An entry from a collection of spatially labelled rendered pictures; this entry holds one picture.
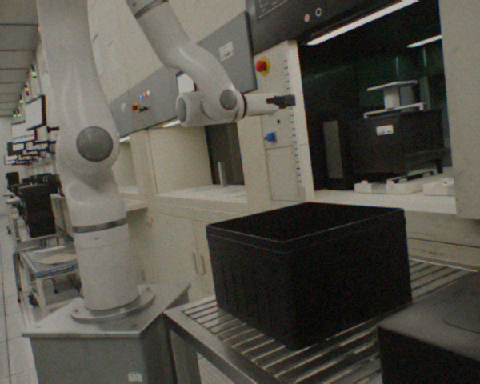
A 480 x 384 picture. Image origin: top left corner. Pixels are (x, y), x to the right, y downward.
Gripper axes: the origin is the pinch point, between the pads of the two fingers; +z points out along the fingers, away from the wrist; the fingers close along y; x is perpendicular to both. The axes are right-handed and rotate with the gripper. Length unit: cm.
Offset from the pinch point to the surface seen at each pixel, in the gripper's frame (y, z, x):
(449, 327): 69, -35, -33
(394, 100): 1.9, 43.3, -2.2
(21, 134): -482, -35, 42
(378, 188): 0.0, 34.0, -30.0
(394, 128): 8.6, 34.1, -11.3
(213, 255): 21, -38, -32
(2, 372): -173, -88, -119
